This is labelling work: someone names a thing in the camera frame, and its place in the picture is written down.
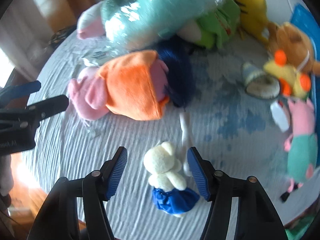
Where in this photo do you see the yellow pikachu plush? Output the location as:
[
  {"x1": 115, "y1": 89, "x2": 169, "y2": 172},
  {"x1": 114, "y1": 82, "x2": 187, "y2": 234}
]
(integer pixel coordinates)
[{"x1": 234, "y1": 0, "x2": 268, "y2": 44}]

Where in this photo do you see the pig plush teal shirt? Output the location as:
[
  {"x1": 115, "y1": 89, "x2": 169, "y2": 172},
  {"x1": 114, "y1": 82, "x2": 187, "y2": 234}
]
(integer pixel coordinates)
[{"x1": 280, "y1": 99, "x2": 318, "y2": 202}]

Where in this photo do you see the pig plush orange dress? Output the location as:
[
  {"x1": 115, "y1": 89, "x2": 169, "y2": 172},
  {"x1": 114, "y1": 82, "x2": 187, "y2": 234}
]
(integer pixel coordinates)
[{"x1": 67, "y1": 50, "x2": 169, "y2": 121}]

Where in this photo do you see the pink and white round plush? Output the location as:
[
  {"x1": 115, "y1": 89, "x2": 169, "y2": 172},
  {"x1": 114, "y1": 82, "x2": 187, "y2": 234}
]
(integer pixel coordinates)
[{"x1": 76, "y1": 1, "x2": 105, "y2": 40}]

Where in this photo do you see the green frog plush pouch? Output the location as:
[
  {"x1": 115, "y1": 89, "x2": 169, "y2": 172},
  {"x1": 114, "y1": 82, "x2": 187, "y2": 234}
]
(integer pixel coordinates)
[{"x1": 177, "y1": 0, "x2": 240, "y2": 49}]

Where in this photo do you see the brown bear on yellow duck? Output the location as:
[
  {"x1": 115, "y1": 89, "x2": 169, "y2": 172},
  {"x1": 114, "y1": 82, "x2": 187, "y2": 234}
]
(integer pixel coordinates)
[{"x1": 263, "y1": 22, "x2": 319, "y2": 100}]

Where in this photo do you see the dark box by window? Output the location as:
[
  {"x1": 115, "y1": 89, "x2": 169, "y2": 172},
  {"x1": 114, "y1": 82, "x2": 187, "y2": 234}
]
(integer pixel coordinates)
[{"x1": 48, "y1": 25, "x2": 76, "y2": 50}]

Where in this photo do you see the small white bear blue dress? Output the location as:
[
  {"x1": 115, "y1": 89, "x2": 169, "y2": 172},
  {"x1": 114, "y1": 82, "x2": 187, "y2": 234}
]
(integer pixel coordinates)
[{"x1": 143, "y1": 141, "x2": 200, "y2": 218}]

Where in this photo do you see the blue crate lid flap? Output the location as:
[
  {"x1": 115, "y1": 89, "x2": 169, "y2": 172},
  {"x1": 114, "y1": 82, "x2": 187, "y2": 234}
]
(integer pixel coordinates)
[{"x1": 290, "y1": 3, "x2": 320, "y2": 165}]

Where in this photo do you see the light blue bed sheet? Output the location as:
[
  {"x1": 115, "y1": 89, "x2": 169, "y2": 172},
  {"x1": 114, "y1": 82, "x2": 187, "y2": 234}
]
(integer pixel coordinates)
[{"x1": 18, "y1": 36, "x2": 319, "y2": 239}]

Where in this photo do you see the white wet wipes pack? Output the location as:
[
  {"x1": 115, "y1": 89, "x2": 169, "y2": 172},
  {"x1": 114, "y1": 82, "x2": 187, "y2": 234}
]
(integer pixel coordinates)
[{"x1": 81, "y1": 48, "x2": 113, "y2": 67}]

